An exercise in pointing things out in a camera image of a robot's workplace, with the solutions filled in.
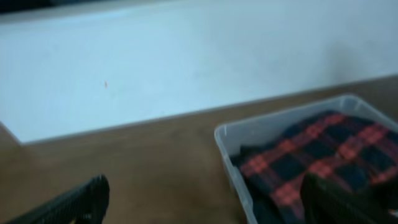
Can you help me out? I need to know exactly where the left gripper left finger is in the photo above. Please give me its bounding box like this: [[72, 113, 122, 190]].
[[6, 175, 110, 224]]

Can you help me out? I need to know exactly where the red navy plaid cloth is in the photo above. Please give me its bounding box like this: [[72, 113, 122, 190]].
[[237, 111, 397, 223]]

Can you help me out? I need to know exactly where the clear plastic storage container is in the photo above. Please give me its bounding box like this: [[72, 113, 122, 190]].
[[214, 95, 397, 224]]

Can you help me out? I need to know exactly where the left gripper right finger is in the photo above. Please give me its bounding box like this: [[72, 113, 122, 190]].
[[300, 174, 397, 224]]

